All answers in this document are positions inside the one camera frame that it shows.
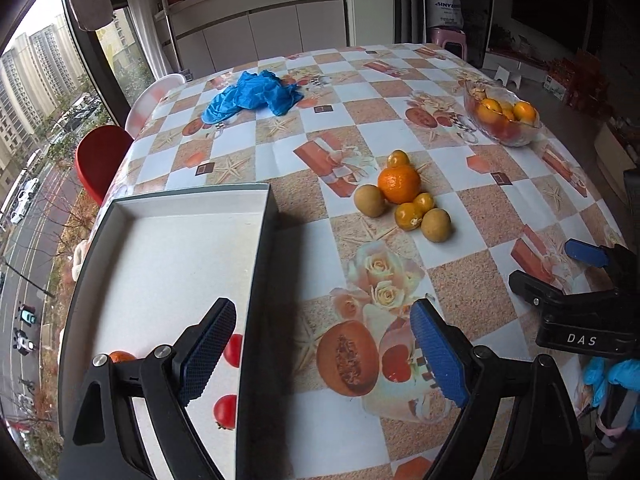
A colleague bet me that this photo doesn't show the yellow kumquat far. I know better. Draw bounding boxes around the yellow kumquat far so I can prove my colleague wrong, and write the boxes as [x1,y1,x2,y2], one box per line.
[387,150,410,168]

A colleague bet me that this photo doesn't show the white shallow box tray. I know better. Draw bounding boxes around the white shallow box tray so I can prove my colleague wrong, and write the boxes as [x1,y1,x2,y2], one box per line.
[58,183,277,479]

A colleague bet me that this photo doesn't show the blue crumpled gloves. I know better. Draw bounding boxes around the blue crumpled gloves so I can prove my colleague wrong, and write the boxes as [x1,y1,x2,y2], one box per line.
[201,70,304,125]

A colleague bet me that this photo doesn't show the red tomato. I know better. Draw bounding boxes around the red tomato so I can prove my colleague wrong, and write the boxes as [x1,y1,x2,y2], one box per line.
[224,333,243,368]
[213,394,238,430]

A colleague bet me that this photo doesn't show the large orange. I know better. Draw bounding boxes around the large orange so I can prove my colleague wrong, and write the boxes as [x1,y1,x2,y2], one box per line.
[108,350,136,363]
[378,165,422,205]

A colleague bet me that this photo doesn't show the pink plastic stool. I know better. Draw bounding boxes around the pink plastic stool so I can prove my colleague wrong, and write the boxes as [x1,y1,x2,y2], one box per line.
[430,27,468,61]

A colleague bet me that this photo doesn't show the red chair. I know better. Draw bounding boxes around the red chair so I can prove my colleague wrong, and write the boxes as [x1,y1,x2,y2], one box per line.
[74,125,132,206]

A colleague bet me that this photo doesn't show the white cabinet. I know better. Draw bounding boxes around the white cabinet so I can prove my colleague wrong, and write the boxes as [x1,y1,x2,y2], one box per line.
[155,0,348,78]

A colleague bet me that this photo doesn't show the orange fruit in bowl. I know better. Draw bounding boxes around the orange fruit in bowl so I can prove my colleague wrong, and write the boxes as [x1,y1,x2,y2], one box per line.
[476,98,503,125]

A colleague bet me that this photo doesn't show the yellow kumquat small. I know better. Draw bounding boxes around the yellow kumquat small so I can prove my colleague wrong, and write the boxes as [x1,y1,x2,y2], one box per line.
[413,192,436,214]

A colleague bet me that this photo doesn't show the glass fruit bowl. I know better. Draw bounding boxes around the glass fruit bowl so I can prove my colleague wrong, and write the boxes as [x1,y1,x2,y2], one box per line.
[462,80,542,148]

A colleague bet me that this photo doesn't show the blue gloved right hand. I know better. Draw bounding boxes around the blue gloved right hand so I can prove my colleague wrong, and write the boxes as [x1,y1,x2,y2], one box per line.
[582,356,640,408]

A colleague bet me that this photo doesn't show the white paper bag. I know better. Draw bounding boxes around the white paper bag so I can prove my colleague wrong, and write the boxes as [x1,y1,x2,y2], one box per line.
[426,0,463,29]

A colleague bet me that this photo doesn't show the white chair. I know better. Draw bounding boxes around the white chair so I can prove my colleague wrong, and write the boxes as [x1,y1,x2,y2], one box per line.
[125,74,186,139]

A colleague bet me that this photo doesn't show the yellow kumquat large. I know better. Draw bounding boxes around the yellow kumquat large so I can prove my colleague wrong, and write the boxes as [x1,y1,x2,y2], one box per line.
[394,202,423,232]

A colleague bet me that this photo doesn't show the checkered patterned tablecloth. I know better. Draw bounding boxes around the checkered patterned tablecloth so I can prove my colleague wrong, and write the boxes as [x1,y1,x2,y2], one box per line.
[108,44,623,479]

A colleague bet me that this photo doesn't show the brown longan fruit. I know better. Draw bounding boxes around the brown longan fruit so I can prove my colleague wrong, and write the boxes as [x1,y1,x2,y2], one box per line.
[421,208,452,243]
[352,184,386,218]

